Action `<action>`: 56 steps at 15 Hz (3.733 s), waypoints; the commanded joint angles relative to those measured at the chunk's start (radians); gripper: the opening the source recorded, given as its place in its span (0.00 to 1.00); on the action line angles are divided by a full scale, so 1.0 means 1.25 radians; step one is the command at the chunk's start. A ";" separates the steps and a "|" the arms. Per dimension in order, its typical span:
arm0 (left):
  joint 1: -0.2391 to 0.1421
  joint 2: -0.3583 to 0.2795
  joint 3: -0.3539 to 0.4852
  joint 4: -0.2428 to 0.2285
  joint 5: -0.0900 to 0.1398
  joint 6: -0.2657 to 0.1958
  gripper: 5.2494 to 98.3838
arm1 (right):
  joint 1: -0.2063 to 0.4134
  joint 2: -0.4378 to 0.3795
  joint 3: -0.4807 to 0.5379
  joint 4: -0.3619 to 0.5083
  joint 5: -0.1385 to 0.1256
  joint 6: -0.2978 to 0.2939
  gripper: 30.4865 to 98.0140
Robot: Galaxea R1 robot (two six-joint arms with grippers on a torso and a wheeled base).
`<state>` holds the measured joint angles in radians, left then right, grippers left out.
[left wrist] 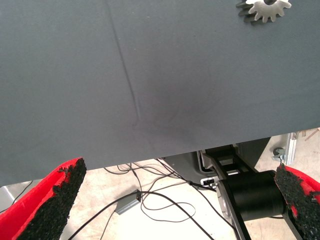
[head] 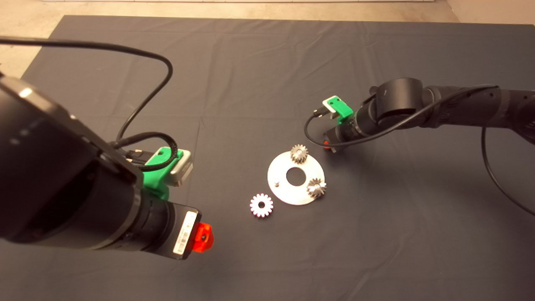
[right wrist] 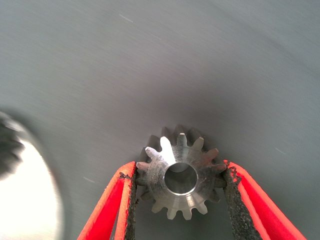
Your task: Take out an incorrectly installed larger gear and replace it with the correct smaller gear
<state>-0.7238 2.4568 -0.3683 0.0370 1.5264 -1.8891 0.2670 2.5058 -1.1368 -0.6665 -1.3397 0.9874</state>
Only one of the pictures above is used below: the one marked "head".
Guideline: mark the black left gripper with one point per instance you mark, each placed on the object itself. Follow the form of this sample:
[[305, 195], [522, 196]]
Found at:
[[179, 230]]

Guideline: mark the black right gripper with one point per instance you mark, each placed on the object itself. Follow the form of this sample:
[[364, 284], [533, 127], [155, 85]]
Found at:
[[339, 137]]

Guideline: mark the large bright steel gear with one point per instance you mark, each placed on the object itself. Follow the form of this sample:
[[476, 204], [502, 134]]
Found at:
[[256, 205]]

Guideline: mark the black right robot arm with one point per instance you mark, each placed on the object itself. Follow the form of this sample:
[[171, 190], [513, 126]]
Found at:
[[401, 100]]

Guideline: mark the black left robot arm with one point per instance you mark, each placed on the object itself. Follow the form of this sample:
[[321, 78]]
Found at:
[[62, 184]]

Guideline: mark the small steel gear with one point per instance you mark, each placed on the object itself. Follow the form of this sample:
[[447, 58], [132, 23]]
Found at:
[[299, 154], [317, 188]]

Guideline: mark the round metal plate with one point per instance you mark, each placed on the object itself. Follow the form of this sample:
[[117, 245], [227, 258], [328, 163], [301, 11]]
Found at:
[[292, 196]]

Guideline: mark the dark grey table cloth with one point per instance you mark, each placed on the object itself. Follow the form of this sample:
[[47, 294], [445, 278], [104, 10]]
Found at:
[[267, 62]]

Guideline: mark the green right camera mount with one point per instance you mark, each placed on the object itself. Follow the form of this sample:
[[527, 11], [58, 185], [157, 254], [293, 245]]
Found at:
[[343, 108]]

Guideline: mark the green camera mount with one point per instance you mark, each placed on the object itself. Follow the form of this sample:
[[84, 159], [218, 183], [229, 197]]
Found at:
[[152, 179], [343, 108]]

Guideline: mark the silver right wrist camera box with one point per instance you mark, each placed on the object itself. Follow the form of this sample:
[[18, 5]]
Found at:
[[327, 103]]

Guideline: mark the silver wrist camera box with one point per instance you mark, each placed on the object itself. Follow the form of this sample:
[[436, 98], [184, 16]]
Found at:
[[182, 171], [327, 103]]

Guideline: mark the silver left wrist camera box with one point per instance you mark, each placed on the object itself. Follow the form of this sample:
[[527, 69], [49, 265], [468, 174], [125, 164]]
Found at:
[[182, 171]]

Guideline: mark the green left camera mount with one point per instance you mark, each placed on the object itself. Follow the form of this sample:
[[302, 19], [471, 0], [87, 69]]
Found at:
[[152, 179]]

